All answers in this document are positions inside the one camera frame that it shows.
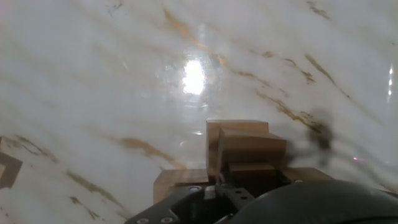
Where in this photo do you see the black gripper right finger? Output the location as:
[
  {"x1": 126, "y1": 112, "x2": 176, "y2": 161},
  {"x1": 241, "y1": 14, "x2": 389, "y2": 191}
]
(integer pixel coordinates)
[{"x1": 275, "y1": 169, "x2": 295, "y2": 188}]

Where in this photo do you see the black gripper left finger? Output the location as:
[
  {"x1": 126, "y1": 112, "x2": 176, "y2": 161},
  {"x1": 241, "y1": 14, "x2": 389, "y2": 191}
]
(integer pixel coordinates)
[{"x1": 214, "y1": 161, "x2": 256, "y2": 213}]

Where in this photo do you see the medium wooden cube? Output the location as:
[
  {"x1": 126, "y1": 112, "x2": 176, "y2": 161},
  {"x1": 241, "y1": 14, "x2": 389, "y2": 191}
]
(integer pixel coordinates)
[{"x1": 228, "y1": 161, "x2": 278, "y2": 198}]

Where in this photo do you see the white marble pattern mat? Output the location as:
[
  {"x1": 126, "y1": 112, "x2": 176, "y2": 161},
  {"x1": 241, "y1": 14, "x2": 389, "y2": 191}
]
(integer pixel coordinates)
[{"x1": 0, "y1": 0, "x2": 398, "y2": 224}]

